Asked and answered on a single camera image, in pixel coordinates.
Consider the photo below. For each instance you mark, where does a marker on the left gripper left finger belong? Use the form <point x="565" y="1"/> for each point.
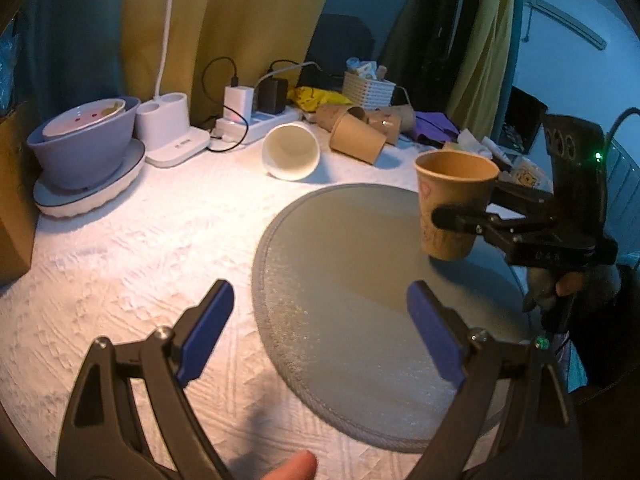
<point x="102" y="435"/>

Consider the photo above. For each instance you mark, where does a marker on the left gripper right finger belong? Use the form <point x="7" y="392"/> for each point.
<point x="537" y="437"/>

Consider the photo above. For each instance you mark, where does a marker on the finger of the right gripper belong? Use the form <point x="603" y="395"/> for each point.
<point x="467" y="221"/>
<point x="511" y="194"/>

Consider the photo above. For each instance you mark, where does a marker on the floral brown paper cup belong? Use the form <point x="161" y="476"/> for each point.
<point x="451" y="179"/>

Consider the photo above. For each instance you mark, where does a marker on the brown cup near basket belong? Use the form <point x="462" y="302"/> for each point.
<point x="406" y="115"/>

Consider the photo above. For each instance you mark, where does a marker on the floral brown cup lying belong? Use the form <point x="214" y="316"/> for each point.
<point x="386" y="123"/>

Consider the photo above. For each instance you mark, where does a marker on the plain brown paper cup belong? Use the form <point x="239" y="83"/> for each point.
<point x="356" y="139"/>

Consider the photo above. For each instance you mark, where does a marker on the brown cup open front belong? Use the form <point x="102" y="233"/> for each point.
<point x="327" y="115"/>

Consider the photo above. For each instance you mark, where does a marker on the white paper cup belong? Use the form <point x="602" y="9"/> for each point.
<point x="291" y="151"/>

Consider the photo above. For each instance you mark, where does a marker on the operator hand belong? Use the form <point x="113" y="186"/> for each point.
<point x="302" y="466"/>

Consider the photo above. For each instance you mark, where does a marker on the cream bear mug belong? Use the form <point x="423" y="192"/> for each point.
<point x="526" y="173"/>

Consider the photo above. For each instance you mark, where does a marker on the black monitor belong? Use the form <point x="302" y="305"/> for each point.
<point x="522" y="121"/>

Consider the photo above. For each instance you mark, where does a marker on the purple cloth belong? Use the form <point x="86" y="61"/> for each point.
<point x="433" y="128"/>

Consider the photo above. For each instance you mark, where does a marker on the yellow curtain right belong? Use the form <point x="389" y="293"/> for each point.
<point x="474" y="99"/>

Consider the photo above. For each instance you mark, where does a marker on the yellow curtain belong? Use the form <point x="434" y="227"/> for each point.
<point x="194" y="46"/>
<point x="474" y="99"/>

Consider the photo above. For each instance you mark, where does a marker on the round grey placemat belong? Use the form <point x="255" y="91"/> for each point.
<point x="329" y="283"/>

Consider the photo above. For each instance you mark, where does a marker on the white plastic basket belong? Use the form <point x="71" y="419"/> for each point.
<point x="369" y="94"/>

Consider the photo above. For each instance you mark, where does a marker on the yellow plastic bag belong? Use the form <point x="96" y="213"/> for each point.
<point x="309" y="99"/>

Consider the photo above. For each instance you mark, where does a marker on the white power strip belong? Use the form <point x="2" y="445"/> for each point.
<point x="231" y="131"/>

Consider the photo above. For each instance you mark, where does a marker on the black power adapter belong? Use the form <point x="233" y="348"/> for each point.
<point x="272" y="95"/>

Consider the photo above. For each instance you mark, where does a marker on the white round plate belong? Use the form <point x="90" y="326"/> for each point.
<point x="57" y="203"/>

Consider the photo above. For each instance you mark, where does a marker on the cardboard box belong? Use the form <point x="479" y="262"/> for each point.
<point x="19" y="172"/>

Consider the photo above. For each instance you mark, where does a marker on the white charger plug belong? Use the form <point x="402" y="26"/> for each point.
<point x="238" y="103"/>

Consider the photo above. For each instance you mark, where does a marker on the purple bowl with dish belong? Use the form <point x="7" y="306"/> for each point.
<point x="88" y="156"/>

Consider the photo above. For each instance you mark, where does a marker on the yellow curtain left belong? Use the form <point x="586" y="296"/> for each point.
<point x="194" y="46"/>

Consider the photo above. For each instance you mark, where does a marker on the white desk lamp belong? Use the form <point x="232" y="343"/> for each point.
<point x="163" y="123"/>

